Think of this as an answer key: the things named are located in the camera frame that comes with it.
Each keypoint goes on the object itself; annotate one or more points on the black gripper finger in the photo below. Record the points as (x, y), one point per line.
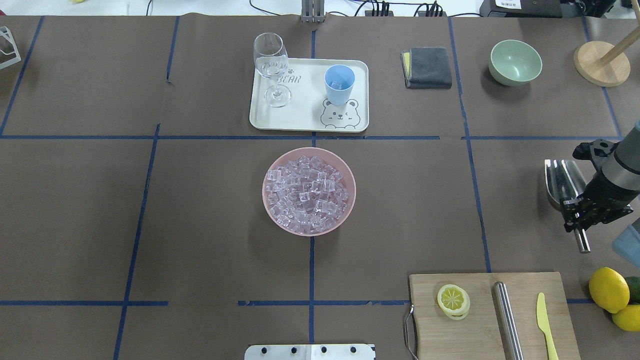
(575, 220)
(576, 208)

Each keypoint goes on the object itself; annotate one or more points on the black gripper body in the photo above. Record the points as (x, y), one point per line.
(606, 192)

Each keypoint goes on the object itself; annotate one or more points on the steel ice scoop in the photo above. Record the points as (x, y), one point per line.
(563, 178)

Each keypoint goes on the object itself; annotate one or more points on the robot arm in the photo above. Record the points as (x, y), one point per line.
(619, 162)

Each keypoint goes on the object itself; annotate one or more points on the pink ice bowl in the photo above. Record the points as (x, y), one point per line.
(270, 210)

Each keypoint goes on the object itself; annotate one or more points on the light blue plastic cup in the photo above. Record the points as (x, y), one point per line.
(339, 81)

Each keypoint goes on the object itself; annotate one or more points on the pile of ice cubes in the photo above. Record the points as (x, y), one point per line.
(307, 192)

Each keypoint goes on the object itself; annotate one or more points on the yellow lemon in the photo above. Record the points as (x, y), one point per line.
(628, 319)
(609, 290)

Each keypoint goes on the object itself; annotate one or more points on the green lime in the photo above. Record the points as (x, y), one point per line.
(633, 284)

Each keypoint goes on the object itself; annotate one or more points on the yellow plastic knife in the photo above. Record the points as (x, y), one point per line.
(543, 324)

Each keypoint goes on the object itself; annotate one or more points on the wooden stand base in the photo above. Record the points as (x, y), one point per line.
(604, 64)

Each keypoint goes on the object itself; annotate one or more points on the steel muddler rod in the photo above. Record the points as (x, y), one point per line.
(506, 322)

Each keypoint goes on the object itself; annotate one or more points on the lemon slice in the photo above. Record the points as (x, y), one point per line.
(454, 302)

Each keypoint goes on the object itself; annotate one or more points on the green ceramic bowl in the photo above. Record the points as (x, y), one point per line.
(514, 63)

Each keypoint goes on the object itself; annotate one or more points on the wooden cutting board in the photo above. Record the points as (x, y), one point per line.
(478, 336)

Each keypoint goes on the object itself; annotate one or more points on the cream bear tray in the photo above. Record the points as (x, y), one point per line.
(309, 110)

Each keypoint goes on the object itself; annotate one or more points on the clear wine glass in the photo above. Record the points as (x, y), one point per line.
(271, 61)

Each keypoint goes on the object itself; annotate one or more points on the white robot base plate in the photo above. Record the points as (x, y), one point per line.
(338, 351)

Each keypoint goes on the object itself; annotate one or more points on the aluminium frame post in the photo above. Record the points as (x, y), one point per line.
(313, 11)

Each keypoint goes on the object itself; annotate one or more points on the white wire cup rack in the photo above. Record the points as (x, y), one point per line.
(9, 53)

